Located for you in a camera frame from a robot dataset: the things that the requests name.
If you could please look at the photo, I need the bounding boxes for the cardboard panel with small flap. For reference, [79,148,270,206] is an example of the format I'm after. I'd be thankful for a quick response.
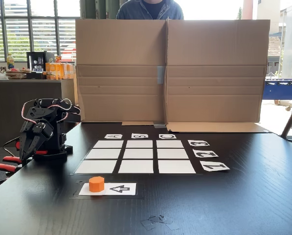
[75,19,168,126]

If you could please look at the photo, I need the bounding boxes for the paper sheet number 2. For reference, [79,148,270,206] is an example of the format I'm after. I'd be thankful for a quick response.
[192,149,219,158]

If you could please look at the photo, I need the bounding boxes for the grey tape on cardboard seam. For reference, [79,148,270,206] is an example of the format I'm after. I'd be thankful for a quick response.
[157,66,165,84]

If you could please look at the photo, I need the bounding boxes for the clear tape scraps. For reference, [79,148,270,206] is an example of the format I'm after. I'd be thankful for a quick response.
[139,214,181,231]

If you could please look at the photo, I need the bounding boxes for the white nine-square grid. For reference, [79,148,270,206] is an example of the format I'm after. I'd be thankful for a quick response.
[71,139,202,176]

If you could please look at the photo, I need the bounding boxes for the blue foosball table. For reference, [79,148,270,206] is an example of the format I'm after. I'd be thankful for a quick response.
[264,77,292,112]

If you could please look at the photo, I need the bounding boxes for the orange carton pack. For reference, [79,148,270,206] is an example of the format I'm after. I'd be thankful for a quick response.
[45,62,75,80]

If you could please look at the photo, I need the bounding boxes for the white arrow paper sheet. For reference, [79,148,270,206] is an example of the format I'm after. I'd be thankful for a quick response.
[78,183,137,196]

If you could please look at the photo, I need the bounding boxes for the orange round token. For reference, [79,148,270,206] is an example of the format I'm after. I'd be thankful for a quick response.
[89,176,105,193]

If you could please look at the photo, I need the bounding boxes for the food tray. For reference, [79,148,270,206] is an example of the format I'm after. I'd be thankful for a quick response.
[5,68,27,80]

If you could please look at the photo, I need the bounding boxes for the red white servo cable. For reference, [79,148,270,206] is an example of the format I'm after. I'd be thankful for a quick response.
[21,98,72,123]

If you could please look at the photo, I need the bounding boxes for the red-handled spring clamp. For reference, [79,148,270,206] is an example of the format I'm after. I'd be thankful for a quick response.
[0,156,23,184]

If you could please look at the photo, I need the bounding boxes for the dark counter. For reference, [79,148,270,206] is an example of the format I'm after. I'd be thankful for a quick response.
[0,78,76,147]

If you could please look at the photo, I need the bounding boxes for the paper sheet number 1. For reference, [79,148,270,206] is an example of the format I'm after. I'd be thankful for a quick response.
[199,161,230,172]

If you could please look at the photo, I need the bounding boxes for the yellow bottle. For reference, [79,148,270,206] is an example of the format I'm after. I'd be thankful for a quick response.
[6,53,15,70]

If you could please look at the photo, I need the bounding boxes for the black power cable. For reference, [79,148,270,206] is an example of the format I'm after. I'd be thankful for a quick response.
[2,136,21,157]

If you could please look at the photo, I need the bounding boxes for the cardboard panel with large flap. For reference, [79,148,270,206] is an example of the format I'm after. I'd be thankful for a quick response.
[164,19,271,134]

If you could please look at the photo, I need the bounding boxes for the person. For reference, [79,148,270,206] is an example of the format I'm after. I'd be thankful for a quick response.
[115,0,185,20]

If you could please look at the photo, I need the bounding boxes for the paper sheet number 3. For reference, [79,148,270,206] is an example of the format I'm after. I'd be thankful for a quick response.
[187,140,210,147]

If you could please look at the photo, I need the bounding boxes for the black mini fridge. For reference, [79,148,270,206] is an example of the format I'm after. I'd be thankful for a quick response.
[26,50,55,73]

